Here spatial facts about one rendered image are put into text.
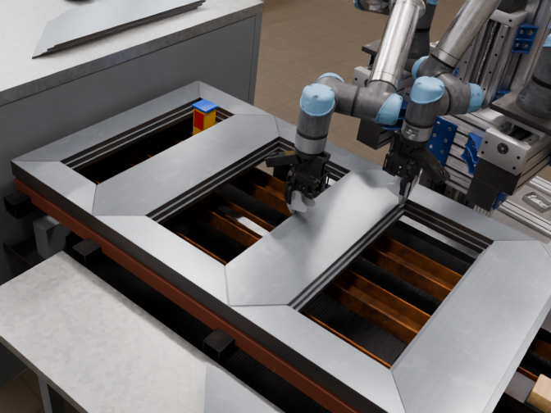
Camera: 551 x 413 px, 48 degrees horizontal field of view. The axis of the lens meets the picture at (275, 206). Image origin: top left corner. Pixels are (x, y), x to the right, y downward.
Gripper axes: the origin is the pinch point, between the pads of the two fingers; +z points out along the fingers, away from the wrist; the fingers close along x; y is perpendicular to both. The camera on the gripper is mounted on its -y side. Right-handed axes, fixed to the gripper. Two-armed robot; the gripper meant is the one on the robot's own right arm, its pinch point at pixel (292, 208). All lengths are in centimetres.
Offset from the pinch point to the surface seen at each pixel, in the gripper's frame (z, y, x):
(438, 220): 2.4, 30.0, 27.5
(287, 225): 0.7, 2.8, -5.8
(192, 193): 2.4, -24.9, -11.5
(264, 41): 87, -198, 252
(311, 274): 0.7, 17.7, -16.3
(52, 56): -18, -79, -12
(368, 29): 87, -158, 343
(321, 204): 0.7, 3.9, 8.0
